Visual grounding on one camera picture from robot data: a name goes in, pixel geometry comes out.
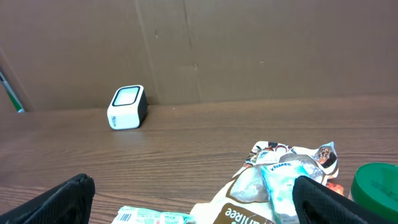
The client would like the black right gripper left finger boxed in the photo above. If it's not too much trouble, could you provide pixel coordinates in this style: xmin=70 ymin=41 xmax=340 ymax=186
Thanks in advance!
xmin=1 ymin=174 xmax=95 ymax=224

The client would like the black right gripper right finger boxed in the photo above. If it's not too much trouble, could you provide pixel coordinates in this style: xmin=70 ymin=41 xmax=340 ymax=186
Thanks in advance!
xmin=292 ymin=176 xmax=392 ymax=224

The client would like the teal tissue pack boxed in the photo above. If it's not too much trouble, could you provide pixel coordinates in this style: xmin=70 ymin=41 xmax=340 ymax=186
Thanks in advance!
xmin=261 ymin=161 xmax=309 ymax=224

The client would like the teal snack bar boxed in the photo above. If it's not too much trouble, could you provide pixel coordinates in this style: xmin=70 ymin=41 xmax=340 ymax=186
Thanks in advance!
xmin=111 ymin=206 xmax=196 ymax=224

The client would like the green capped bottle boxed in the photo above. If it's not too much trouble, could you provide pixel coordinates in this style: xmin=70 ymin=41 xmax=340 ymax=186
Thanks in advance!
xmin=349 ymin=162 xmax=397 ymax=223

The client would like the brown snack pouch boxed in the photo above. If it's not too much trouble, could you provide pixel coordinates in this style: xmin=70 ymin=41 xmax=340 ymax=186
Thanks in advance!
xmin=190 ymin=141 xmax=339 ymax=224

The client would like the orange tissue pack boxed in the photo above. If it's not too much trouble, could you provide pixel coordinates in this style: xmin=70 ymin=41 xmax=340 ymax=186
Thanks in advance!
xmin=326 ymin=182 xmax=344 ymax=195

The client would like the white barcode scanner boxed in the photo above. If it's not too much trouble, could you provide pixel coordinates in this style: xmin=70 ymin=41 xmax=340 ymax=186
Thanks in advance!
xmin=107 ymin=85 xmax=148 ymax=130

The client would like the green white background object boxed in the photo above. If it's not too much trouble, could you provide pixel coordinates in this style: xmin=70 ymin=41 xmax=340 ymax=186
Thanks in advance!
xmin=1 ymin=73 xmax=25 ymax=113

